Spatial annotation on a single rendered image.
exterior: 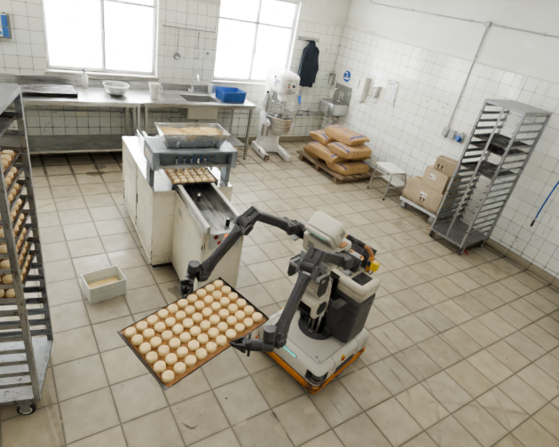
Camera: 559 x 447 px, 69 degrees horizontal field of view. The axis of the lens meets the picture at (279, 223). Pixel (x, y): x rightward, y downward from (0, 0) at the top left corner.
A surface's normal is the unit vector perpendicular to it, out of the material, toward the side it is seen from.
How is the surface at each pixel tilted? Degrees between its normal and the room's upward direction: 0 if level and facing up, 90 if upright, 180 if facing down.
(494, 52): 90
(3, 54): 90
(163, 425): 0
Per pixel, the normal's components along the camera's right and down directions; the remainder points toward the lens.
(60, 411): 0.18, -0.85
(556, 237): -0.83, 0.13
